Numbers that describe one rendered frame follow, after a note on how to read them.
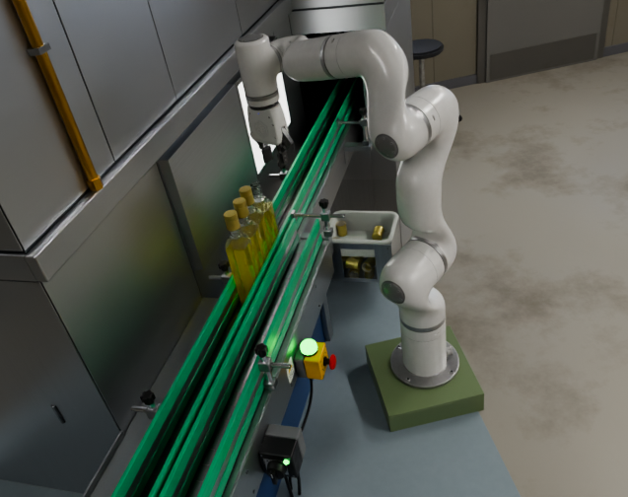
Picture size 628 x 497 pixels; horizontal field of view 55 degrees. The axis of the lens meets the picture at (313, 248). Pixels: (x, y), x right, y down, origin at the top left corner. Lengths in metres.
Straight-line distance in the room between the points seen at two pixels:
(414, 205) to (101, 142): 0.67
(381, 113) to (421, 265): 0.40
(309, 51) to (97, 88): 0.44
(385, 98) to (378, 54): 0.09
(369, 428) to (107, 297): 0.79
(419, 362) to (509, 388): 1.16
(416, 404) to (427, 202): 0.59
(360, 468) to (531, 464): 1.07
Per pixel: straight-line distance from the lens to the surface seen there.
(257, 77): 1.49
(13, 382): 1.53
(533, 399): 2.76
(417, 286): 1.41
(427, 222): 1.37
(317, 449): 1.69
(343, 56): 1.27
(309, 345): 1.56
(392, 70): 1.22
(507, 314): 3.11
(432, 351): 1.64
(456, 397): 1.68
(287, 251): 1.77
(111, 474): 1.43
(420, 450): 1.67
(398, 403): 1.67
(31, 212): 1.18
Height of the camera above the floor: 2.12
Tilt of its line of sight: 36 degrees down
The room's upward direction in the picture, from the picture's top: 10 degrees counter-clockwise
